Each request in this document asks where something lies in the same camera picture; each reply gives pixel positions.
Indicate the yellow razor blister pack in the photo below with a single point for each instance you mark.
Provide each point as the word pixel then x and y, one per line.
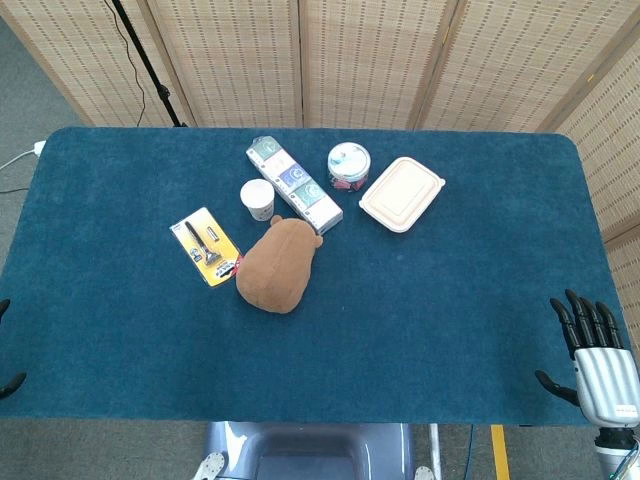
pixel 197 235

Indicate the blue table cloth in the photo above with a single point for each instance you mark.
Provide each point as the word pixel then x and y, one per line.
pixel 400 310

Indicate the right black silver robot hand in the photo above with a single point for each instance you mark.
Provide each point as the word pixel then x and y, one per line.
pixel 605 380

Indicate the white perforated metal bracket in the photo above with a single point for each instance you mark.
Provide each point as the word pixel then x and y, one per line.
pixel 424 473
pixel 210 466

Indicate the bamboo folding screen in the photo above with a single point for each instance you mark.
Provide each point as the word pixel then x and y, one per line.
pixel 370 60

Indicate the long white sachet box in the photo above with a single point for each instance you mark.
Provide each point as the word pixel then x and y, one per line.
pixel 295 185

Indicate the beige lidded food container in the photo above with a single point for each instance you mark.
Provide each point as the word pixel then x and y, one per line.
pixel 400 195

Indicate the round clear lidded jar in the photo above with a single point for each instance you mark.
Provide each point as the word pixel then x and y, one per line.
pixel 349 162

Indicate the brown capybara plush toy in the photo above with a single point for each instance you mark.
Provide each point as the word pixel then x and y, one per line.
pixel 277 265

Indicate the white paper cup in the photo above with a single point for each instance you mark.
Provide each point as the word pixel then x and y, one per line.
pixel 257 197

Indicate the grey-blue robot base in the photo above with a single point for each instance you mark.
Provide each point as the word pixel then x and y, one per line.
pixel 310 450

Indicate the black tripod stand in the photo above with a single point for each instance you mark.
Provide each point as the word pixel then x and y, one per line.
pixel 150 70

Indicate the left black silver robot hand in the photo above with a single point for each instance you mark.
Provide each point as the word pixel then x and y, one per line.
pixel 11 384

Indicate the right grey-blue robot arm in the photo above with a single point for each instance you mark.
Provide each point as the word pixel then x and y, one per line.
pixel 617 452

